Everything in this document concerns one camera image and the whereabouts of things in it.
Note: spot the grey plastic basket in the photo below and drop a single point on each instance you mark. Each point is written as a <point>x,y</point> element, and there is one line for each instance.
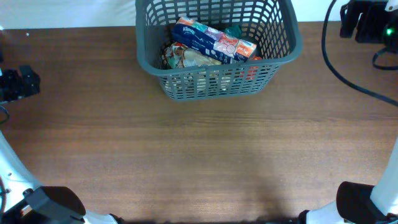
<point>271,25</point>

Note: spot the blue Kleenex tissue pack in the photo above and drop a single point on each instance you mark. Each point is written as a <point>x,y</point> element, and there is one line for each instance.
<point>212,42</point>

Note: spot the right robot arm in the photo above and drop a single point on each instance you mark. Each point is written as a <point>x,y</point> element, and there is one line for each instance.
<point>360,203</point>

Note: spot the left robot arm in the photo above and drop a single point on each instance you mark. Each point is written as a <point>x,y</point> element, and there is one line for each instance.
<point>24,199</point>

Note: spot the beige white snack bag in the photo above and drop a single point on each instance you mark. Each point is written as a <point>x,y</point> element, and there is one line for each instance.
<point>186,57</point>

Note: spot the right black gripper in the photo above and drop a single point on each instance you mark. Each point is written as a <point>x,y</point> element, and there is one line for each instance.
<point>370,14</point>

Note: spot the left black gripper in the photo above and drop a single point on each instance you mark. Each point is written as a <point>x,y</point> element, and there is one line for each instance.
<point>18,90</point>

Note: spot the beige brown snack bag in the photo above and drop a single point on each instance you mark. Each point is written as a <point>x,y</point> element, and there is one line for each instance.
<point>168,58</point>

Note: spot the green red coffee packet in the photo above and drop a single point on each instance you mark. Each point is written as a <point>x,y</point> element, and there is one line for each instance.
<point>233,32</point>

